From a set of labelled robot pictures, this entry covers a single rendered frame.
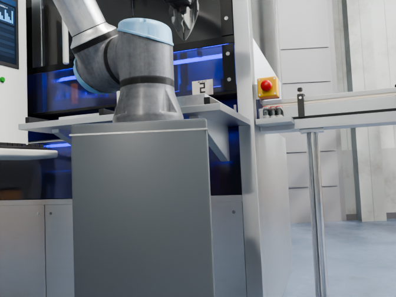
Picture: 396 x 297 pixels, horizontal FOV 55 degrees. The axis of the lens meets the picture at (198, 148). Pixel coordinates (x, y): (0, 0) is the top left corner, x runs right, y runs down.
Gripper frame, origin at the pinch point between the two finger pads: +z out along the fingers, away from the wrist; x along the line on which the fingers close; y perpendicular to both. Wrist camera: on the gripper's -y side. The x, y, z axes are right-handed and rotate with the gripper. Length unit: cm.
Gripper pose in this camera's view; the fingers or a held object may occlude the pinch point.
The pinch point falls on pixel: (185, 36)
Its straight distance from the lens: 118.2
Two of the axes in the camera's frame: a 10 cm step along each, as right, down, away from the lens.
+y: -3.3, -0.4, -9.4
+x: 9.4, -0.6, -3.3
